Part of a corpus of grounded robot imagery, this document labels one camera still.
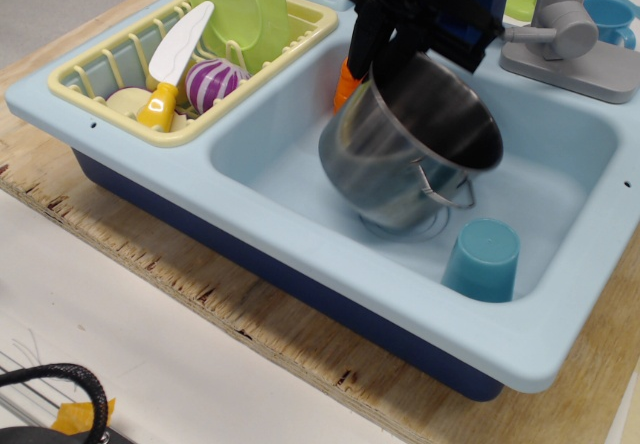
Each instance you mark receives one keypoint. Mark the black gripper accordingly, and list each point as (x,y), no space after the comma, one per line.
(406,27)

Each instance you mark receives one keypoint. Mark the stainless steel pot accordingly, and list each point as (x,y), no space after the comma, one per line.
(403,147)

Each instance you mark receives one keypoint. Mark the light blue toy sink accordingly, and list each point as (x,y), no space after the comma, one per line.
(251,186)

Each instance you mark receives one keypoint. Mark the orange toy carrot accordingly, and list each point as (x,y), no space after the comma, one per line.
(345,87)

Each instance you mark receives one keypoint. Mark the green plastic plate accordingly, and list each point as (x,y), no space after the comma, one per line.
(251,32)

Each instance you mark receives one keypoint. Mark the grey toy faucet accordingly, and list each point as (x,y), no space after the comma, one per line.
(561,47)

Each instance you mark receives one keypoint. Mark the purple striped toy onion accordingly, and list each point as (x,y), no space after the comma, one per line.
(211,80)

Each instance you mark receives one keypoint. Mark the blue plastic mug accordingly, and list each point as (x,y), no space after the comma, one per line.
(613,19)

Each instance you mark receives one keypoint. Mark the teal plastic cup upside down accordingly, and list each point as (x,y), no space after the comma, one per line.
(483,262)

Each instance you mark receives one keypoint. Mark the cream round toy piece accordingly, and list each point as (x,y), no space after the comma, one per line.
(130,101)

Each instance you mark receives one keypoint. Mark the yellow dish rack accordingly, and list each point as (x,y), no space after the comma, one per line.
(175,134)

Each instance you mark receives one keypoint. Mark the plywood board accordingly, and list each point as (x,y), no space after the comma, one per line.
(195,349)

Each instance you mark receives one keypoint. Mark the yellow tape piece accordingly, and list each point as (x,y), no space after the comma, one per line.
(74,418)

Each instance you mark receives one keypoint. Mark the white toy knife yellow handle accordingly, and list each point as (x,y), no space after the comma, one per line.
(168,64)

